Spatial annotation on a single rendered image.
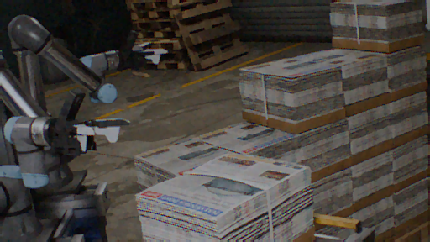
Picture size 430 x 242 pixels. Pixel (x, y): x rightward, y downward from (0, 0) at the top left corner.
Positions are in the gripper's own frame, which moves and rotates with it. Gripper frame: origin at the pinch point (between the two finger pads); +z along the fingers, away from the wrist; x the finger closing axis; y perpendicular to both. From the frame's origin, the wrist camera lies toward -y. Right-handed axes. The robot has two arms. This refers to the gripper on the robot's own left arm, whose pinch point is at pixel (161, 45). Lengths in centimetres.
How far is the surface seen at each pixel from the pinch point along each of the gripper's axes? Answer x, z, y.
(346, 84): 32, 71, 22
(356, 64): 30, 78, 14
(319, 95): 35, 55, 23
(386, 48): 25, 99, 11
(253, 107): 10.0, 36.2, 32.2
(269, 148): 42, 26, 36
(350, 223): 121, 8, 26
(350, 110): 34, 72, 33
